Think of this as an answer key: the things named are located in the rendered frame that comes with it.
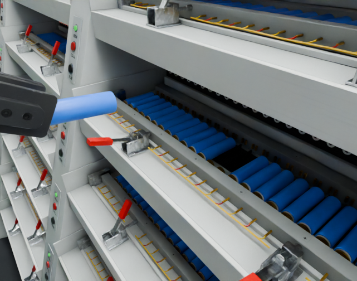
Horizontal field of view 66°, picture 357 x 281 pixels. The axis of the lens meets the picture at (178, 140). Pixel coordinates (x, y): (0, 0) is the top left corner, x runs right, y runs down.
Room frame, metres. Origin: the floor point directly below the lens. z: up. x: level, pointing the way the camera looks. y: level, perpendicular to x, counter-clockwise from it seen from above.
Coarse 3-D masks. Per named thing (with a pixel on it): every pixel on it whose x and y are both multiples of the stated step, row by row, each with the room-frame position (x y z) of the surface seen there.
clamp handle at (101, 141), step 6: (90, 138) 0.35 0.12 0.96; (96, 138) 0.36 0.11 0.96; (102, 138) 0.36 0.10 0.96; (108, 138) 0.37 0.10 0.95; (120, 138) 0.38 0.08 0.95; (126, 138) 0.39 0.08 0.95; (132, 138) 0.39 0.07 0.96; (90, 144) 0.34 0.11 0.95; (96, 144) 0.35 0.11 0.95; (102, 144) 0.35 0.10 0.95; (108, 144) 0.36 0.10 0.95
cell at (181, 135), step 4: (200, 124) 0.45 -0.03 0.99; (204, 124) 0.45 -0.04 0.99; (188, 128) 0.44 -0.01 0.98; (192, 128) 0.44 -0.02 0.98; (196, 128) 0.44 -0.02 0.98; (200, 128) 0.44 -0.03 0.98; (204, 128) 0.45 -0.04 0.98; (180, 132) 0.42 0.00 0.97; (184, 132) 0.42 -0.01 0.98; (188, 132) 0.43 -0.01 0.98; (192, 132) 0.43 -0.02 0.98; (196, 132) 0.44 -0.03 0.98; (176, 136) 0.42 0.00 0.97; (180, 136) 0.42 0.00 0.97; (184, 136) 0.42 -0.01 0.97; (188, 136) 0.42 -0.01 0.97; (180, 140) 0.41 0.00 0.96
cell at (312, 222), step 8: (328, 200) 0.29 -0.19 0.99; (336, 200) 0.30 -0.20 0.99; (320, 208) 0.28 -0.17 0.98; (328, 208) 0.28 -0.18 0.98; (336, 208) 0.29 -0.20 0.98; (312, 216) 0.27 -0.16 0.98; (320, 216) 0.27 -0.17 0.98; (328, 216) 0.27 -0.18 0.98; (304, 224) 0.26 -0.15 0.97; (312, 224) 0.26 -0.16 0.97; (320, 224) 0.26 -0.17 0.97; (312, 232) 0.25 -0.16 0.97
